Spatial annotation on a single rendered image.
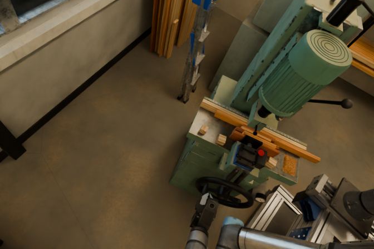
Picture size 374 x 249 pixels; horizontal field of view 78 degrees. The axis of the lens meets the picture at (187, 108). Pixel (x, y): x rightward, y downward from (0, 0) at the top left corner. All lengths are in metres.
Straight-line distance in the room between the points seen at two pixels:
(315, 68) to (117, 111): 1.75
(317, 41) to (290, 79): 0.15
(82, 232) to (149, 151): 0.74
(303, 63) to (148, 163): 1.51
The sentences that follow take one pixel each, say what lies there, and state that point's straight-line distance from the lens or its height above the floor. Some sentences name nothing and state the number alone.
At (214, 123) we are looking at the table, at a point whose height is 0.90.
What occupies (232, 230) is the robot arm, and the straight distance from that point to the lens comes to 0.93.
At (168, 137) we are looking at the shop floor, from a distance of 2.13.
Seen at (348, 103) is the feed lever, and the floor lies 1.42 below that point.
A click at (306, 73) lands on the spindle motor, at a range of 0.86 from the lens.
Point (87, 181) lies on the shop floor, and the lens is 1.99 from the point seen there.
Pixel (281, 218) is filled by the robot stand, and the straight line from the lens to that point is 2.07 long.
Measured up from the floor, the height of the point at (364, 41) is 0.63.
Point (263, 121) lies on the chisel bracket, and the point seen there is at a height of 1.07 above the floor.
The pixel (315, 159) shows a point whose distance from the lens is 1.41.
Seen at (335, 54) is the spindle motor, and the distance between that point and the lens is 0.89.
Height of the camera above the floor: 1.91
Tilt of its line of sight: 55 degrees down
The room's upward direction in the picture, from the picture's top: 25 degrees clockwise
